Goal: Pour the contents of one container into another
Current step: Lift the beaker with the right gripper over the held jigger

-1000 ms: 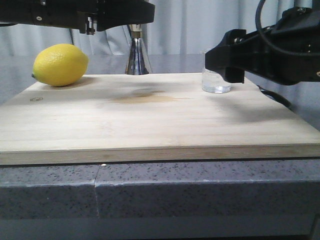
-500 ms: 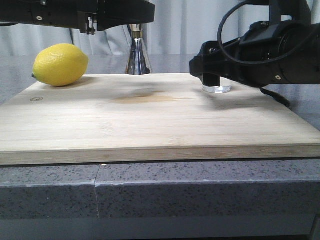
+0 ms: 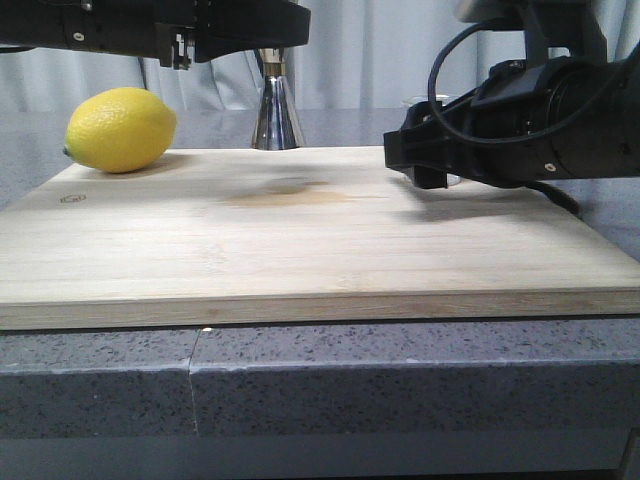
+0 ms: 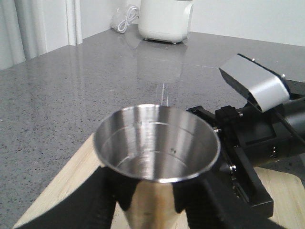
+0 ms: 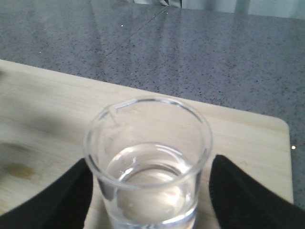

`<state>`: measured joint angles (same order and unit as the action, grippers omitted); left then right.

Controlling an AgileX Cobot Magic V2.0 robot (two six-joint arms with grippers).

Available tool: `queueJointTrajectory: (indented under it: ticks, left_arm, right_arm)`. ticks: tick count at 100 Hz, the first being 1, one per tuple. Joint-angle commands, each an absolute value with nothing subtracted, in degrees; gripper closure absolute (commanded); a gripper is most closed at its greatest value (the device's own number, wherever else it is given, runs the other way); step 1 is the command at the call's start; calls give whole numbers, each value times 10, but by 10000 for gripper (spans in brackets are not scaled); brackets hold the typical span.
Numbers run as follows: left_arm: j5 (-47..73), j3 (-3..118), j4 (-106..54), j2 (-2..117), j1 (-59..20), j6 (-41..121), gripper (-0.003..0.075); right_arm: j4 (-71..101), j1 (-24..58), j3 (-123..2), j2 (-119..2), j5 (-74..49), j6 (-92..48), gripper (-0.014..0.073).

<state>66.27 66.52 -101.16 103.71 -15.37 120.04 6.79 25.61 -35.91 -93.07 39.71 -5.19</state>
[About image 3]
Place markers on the yellow lemon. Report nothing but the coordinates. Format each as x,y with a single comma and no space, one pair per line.
120,130

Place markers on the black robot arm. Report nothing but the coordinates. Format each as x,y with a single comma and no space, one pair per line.
551,29

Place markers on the silver double jigger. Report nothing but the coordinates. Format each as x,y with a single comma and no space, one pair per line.
277,126

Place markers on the clear glass measuring cup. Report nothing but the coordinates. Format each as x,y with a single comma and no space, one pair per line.
443,100

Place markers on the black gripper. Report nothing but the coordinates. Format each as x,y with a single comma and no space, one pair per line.
155,29
600,103

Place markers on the black cutting board handle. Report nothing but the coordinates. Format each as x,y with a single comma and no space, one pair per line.
556,196

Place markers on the grey curtain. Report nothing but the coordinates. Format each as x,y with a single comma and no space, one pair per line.
361,54

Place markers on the wooden cutting board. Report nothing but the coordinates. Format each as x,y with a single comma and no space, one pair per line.
208,237

